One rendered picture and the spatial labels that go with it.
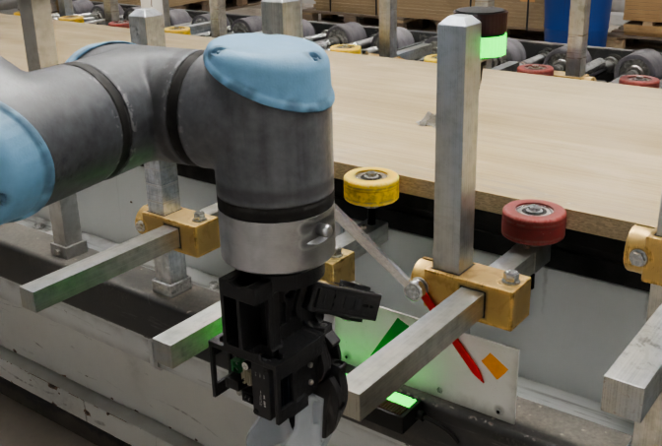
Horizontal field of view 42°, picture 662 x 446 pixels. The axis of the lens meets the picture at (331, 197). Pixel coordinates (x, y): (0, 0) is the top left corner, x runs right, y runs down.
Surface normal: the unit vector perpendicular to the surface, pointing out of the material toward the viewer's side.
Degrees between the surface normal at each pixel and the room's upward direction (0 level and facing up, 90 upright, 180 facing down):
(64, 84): 30
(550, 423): 0
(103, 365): 90
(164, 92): 61
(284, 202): 90
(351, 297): 89
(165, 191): 90
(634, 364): 0
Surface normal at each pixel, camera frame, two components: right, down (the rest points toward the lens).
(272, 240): 0.02, 0.35
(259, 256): -0.21, 0.34
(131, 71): 0.51, -0.68
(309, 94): 0.68, 0.19
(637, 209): -0.03, -0.94
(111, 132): 0.88, 0.09
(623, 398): -0.59, 0.29
